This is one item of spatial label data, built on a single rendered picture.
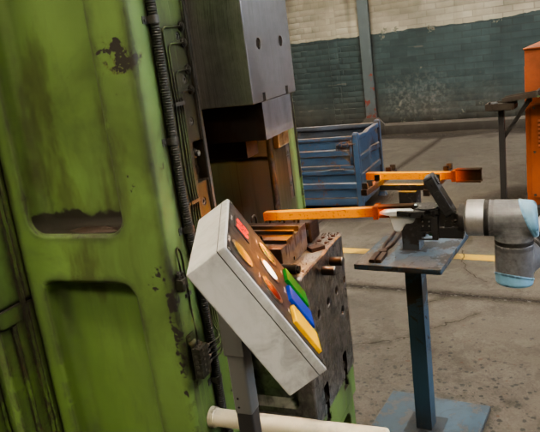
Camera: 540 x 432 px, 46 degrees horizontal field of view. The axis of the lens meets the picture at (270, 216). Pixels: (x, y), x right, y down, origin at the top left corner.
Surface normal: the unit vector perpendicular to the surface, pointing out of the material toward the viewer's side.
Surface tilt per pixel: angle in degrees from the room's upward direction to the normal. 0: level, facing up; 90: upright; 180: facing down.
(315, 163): 89
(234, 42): 90
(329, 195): 90
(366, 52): 90
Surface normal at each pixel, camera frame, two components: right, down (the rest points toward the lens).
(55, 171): -0.37, 0.27
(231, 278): 0.05, 0.25
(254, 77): 0.92, -0.01
